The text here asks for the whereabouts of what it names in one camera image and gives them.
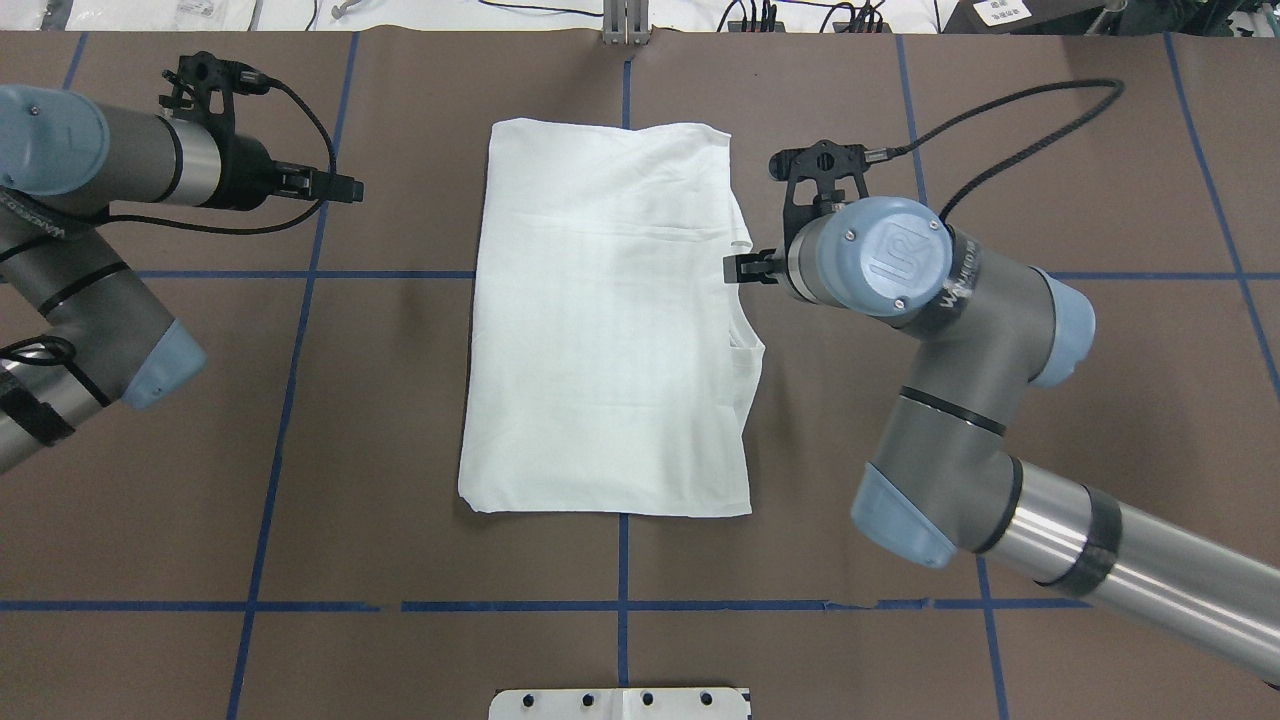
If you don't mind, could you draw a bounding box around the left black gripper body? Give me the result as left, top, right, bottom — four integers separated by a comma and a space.
215, 135, 302, 211

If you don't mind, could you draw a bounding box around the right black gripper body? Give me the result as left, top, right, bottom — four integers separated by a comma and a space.
765, 247, 800, 296

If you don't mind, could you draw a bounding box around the white long-sleeve printed shirt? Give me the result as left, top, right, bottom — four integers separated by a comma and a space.
458, 118, 765, 518

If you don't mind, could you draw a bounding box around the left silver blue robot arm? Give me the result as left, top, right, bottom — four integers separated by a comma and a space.
3, 81, 364, 470

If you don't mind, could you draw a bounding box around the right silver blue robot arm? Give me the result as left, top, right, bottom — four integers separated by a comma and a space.
723, 197, 1279, 685

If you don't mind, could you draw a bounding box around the white central mounting column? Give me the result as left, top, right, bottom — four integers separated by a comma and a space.
488, 685, 753, 719

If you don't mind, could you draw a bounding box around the black cable of left wrist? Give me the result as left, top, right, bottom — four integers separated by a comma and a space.
105, 76, 337, 237

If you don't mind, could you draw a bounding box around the black cable of wrist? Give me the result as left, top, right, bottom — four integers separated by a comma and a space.
881, 78, 1125, 222
105, 76, 337, 237

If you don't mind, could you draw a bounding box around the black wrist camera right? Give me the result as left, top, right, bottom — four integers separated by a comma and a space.
768, 140, 896, 243

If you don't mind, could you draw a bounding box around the aluminium frame post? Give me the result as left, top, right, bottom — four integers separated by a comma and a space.
602, 0, 652, 46

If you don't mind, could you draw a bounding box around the black cable of right wrist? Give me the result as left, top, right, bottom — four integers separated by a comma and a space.
881, 78, 1125, 222

